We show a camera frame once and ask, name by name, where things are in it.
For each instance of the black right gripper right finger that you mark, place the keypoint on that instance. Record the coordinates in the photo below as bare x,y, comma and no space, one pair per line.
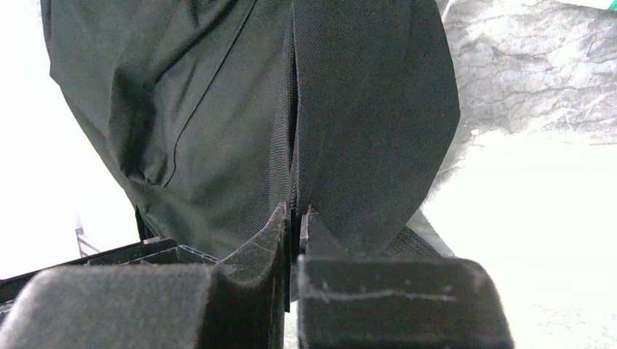
393,302

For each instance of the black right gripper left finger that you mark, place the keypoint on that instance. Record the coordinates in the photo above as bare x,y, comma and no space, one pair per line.
237,303

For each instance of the black student backpack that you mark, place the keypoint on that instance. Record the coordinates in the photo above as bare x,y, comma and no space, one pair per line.
210,113

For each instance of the green white glue stick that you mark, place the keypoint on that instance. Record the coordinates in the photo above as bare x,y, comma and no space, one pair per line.
609,5

